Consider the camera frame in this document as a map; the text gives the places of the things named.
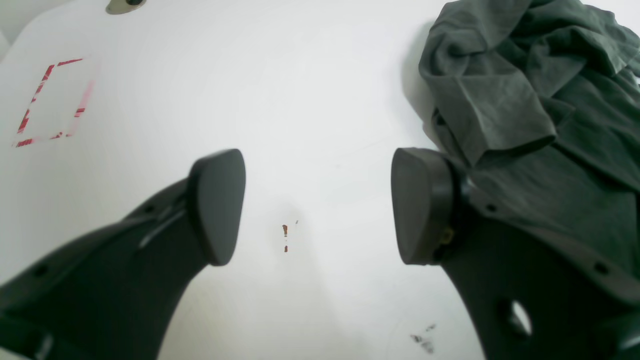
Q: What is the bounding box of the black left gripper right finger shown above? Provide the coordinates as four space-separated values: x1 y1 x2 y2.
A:
390 148 639 360

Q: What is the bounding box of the red tape rectangle marking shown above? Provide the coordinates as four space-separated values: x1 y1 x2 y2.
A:
11 56 99 148

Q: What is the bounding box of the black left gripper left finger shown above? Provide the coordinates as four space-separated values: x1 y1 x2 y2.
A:
0 149 246 360

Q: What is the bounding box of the dark grey T-shirt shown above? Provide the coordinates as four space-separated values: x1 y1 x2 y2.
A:
418 0 640 278

